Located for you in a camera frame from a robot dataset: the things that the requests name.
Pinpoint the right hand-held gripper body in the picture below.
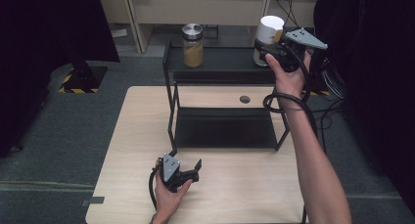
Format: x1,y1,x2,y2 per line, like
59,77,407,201
268,27,329,73

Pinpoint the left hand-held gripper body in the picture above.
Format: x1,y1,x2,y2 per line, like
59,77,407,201
159,154,184,193

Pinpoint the white lidded jar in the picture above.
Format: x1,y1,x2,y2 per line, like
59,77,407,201
254,15,285,67

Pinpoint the black metal two-tier shelf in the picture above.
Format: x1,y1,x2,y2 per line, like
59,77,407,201
161,37,306,153

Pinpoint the glass jar with metal lid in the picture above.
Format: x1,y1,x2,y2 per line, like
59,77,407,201
181,22,205,68

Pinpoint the person's left hand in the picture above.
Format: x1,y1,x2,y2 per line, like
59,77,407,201
153,180,194,218

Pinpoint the person's right hand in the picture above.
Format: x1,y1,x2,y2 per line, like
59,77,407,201
265,51,311,100

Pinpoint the grey floor tape strip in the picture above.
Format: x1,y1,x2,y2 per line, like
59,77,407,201
81,196,106,207

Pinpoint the black curtain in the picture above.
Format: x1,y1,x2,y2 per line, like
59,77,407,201
0,0,120,158
312,0,415,215

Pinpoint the white paper sheet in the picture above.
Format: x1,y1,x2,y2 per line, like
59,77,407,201
111,27,129,39

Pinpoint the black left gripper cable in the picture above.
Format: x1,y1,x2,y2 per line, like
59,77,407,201
148,164,164,212

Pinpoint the bundle of black cables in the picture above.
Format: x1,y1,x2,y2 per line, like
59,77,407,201
275,0,347,159

